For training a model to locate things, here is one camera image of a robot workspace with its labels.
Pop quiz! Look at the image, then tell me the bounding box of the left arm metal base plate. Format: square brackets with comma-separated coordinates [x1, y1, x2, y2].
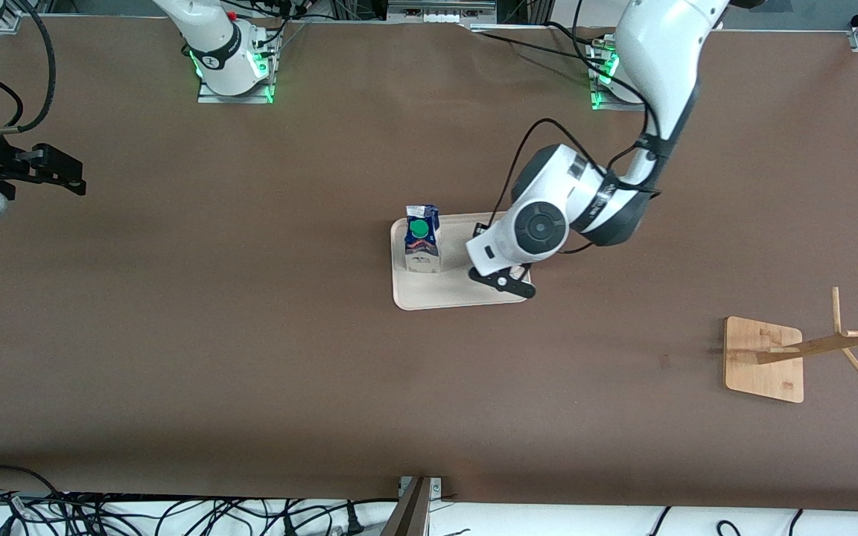
[588, 41, 647, 112]

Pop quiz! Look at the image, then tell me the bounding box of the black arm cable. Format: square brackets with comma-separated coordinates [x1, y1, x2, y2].
[487, 118, 661, 258]
[0, 0, 56, 136]

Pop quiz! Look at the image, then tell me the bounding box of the wooden mug stand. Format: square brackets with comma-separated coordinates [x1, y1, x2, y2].
[723, 287, 858, 404]

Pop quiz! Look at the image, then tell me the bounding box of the grey power strip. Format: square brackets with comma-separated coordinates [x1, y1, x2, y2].
[387, 0, 498, 25]

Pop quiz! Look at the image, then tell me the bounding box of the beige rabbit print tray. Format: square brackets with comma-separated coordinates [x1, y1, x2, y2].
[390, 211, 533, 311]

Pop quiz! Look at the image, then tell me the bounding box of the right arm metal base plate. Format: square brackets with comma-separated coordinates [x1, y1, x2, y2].
[197, 45, 276, 104]

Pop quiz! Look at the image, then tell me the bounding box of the blue white milk carton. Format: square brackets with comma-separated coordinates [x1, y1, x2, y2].
[404, 205, 442, 275]

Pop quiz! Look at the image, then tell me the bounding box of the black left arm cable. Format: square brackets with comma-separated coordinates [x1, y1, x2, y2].
[487, 118, 661, 258]

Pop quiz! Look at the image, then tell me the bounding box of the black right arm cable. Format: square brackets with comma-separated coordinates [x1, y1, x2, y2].
[0, 0, 56, 136]

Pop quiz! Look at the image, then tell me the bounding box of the metal post bracket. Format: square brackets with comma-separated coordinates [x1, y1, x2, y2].
[381, 476, 445, 536]

